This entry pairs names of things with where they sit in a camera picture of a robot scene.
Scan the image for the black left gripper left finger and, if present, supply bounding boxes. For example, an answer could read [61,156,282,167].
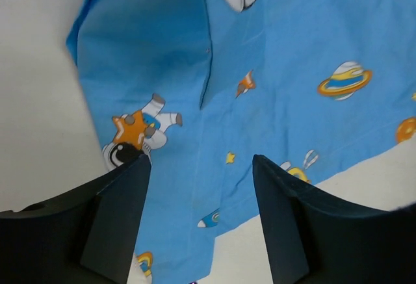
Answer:
[1,154,151,283]

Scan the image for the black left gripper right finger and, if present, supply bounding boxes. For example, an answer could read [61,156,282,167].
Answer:
[253,155,415,284]

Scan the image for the blue space print cloth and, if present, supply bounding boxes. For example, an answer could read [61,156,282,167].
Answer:
[66,0,415,283]

